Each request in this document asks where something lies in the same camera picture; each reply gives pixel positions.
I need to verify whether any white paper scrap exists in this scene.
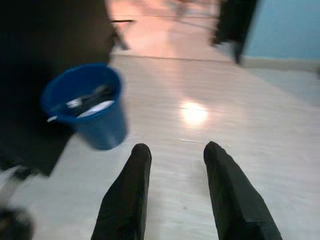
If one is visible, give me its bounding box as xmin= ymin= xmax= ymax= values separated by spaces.
xmin=66 ymin=98 xmax=116 ymax=118

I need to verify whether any black trash item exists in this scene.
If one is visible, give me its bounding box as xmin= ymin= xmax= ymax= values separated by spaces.
xmin=57 ymin=84 xmax=116 ymax=111

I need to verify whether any black desk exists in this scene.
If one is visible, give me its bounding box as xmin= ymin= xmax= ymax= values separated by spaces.
xmin=0 ymin=0 xmax=137 ymax=141

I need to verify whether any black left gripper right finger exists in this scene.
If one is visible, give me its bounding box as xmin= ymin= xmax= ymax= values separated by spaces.
xmin=203 ymin=141 xmax=283 ymax=240

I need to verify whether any blue plastic bucket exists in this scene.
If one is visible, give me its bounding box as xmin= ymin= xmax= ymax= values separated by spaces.
xmin=39 ymin=62 xmax=130 ymax=151

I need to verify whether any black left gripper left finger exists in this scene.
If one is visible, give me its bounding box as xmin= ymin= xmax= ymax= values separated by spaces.
xmin=91 ymin=143 xmax=153 ymax=240

